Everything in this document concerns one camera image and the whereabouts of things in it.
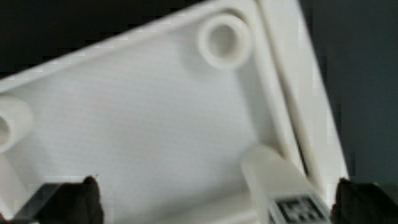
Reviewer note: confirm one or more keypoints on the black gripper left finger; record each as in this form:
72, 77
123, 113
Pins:
73, 207

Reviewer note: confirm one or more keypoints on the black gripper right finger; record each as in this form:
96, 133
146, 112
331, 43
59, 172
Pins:
367, 203

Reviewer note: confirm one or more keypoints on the white desk leg with tag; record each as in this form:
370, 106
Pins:
285, 197

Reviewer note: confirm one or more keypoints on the white desk top tray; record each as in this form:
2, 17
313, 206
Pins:
141, 113

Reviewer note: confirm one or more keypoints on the white L-shaped fence wall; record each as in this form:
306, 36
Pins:
306, 95

